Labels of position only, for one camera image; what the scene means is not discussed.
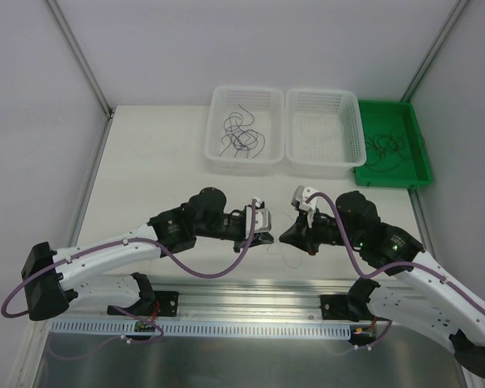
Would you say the brown thin wire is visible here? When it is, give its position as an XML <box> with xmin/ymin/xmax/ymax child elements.
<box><xmin>365</xmin><ymin>135</ymin><xmax>405</xmax><ymax>173</ymax></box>
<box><xmin>371</xmin><ymin>124</ymin><xmax>407</xmax><ymax>157</ymax></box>
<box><xmin>387</xmin><ymin>124</ymin><xmax>424</xmax><ymax>162</ymax></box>

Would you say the purple thin wire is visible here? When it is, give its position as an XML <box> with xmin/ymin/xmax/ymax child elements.
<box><xmin>222</xmin><ymin>112</ymin><xmax>267</xmax><ymax>159</ymax></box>
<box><xmin>217</xmin><ymin>103</ymin><xmax>259</xmax><ymax>159</ymax></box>

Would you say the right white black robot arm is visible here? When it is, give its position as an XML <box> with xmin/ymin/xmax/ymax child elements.
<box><xmin>279</xmin><ymin>186</ymin><xmax>485</xmax><ymax>379</ymax></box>

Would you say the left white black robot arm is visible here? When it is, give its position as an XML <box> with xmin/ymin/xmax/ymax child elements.
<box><xmin>21</xmin><ymin>188</ymin><xmax>274</xmax><ymax>321</ymax></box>

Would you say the green plastic tray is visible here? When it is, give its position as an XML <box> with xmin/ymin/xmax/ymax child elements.
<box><xmin>355</xmin><ymin>100</ymin><xmax>433</xmax><ymax>190</ymax></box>

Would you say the right white perforated basket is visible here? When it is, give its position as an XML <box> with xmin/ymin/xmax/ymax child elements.
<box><xmin>285</xmin><ymin>89</ymin><xmax>366</xmax><ymax>179</ymax></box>

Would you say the white perforated basket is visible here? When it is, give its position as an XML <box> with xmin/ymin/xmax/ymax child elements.
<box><xmin>203</xmin><ymin>86</ymin><xmax>285</xmax><ymax>175</ymax></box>
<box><xmin>285</xmin><ymin>89</ymin><xmax>366</xmax><ymax>179</ymax></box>

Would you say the left white perforated basket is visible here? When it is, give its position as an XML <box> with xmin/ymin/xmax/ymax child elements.
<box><xmin>203</xmin><ymin>86</ymin><xmax>285</xmax><ymax>175</ymax></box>

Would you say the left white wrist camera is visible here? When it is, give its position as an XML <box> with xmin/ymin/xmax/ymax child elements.
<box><xmin>245</xmin><ymin>197</ymin><xmax>272</xmax><ymax>238</ymax></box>

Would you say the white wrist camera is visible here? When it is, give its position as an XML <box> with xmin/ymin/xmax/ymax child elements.
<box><xmin>291</xmin><ymin>185</ymin><xmax>318</xmax><ymax>228</ymax></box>
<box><xmin>245</xmin><ymin>197</ymin><xmax>272</xmax><ymax>238</ymax></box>

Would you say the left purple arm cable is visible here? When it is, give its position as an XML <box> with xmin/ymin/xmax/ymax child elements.
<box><xmin>2</xmin><ymin>205</ymin><xmax>259</xmax><ymax>320</ymax></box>

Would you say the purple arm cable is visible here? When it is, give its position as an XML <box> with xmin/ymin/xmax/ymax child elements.
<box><xmin>2</xmin><ymin>205</ymin><xmax>259</xmax><ymax>320</ymax></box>
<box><xmin>305</xmin><ymin>192</ymin><xmax>485</xmax><ymax>344</ymax></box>

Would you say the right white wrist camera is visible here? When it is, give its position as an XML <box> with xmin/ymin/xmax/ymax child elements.
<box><xmin>291</xmin><ymin>185</ymin><xmax>318</xmax><ymax>228</ymax></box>

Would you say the aluminium table edge rail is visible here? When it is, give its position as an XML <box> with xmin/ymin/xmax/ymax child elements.
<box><xmin>64</xmin><ymin>276</ymin><xmax>405</xmax><ymax>324</ymax></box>

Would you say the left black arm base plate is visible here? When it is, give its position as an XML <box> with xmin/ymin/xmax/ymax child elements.
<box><xmin>153</xmin><ymin>290</ymin><xmax>180</xmax><ymax>318</ymax></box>

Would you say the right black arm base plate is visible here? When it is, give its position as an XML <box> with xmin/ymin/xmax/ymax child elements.
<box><xmin>319</xmin><ymin>294</ymin><xmax>352</xmax><ymax>320</ymax></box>

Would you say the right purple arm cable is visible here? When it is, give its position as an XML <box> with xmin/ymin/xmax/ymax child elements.
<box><xmin>305</xmin><ymin>192</ymin><xmax>485</xmax><ymax>344</ymax></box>

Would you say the white slotted cable duct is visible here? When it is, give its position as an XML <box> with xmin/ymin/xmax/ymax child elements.
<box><xmin>51</xmin><ymin>318</ymin><xmax>351</xmax><ymax>340</ymax></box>

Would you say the aluminium frame post left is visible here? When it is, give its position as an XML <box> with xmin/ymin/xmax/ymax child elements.
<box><xmin>44</xmin><ymin>0</ymin><xmax>114</xmax><ymax>119</ymax></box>

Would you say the aluminium frame post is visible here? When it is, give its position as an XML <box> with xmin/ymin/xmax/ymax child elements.
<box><xmin>400</xmin><ymin>0</ymin><xmax>472</xmax><ymax>103</ymax></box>
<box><xmin>44</xmin><ymin>0</ymin><xmax>114</xmax><ymax>119</ymax></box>

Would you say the aluminium frame post right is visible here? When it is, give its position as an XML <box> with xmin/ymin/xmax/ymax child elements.
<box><xmin>400</xmin><ymin>0</ymin><xmax>472</xmax><ymax>103</ymax></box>

